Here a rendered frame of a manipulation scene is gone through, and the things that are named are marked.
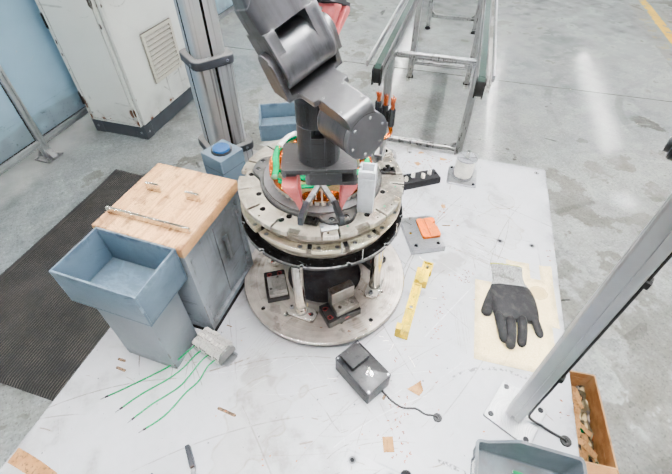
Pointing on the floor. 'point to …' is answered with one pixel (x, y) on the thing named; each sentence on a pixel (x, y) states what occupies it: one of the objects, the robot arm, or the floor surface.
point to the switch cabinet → (116, 45)
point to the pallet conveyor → (486, 68)
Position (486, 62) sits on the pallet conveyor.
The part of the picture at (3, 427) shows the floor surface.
